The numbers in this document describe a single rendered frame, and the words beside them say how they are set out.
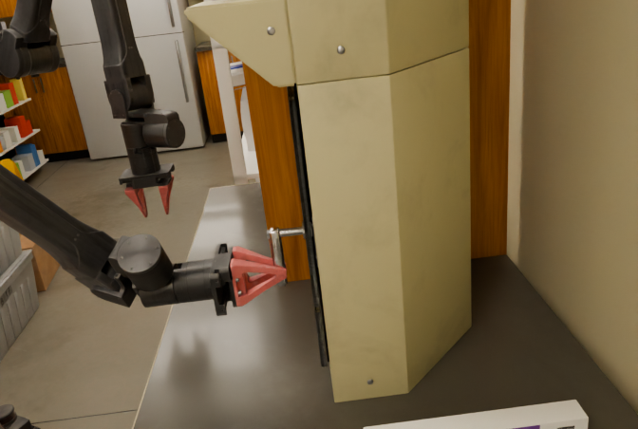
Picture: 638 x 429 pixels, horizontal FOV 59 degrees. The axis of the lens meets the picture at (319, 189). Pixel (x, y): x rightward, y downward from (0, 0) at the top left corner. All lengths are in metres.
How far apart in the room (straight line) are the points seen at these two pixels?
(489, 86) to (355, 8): 0.50
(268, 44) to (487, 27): 0.54
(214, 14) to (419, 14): 0.25
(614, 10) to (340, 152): 0.42
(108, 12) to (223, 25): 0.51
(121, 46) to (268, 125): 0.31
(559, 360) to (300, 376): 0.40
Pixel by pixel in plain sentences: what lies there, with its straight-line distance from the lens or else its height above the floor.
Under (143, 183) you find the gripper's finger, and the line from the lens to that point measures 1.19.
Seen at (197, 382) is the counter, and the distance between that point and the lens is 0.98.
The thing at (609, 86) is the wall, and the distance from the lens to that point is 0.89.
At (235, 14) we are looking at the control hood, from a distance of 0.67.
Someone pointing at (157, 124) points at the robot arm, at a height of 1.29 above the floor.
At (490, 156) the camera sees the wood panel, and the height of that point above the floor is 1.16.
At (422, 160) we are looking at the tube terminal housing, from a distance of 0.77.
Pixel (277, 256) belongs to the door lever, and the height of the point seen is 1.17.
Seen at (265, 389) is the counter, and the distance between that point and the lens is 0.93.
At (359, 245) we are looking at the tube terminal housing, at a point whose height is 1.19.
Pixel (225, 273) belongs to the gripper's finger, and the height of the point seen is 1.17.
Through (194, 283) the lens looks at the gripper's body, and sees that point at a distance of 0.81.
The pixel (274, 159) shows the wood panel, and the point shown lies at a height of 1.21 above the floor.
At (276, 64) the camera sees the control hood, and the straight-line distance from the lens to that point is 0.67.
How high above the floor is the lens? 1.53
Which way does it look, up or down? 21 degrees down
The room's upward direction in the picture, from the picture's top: 6 degrees counter-clockwise
